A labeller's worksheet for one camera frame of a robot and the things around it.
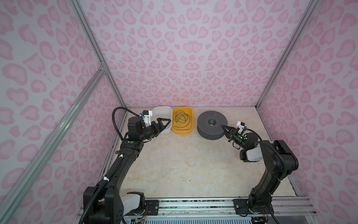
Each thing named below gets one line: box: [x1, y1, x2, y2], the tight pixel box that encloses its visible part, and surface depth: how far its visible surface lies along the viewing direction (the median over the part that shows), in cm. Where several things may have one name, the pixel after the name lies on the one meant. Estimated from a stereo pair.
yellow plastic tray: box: [171, 106, 194, 135], surface depth 112 cm
